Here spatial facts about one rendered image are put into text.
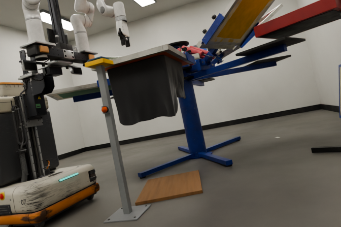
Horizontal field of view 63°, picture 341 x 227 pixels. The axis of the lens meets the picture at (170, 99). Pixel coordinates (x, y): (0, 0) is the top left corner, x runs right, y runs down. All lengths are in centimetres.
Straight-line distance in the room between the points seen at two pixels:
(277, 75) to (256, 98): 66
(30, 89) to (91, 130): 554
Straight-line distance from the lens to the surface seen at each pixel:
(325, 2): 226
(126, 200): 179
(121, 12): 198
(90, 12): 238
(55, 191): 208
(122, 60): 192
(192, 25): 679
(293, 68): 650
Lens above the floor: 55
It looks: 3 degrees up
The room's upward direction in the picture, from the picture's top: 12 degrees counter-clockwise
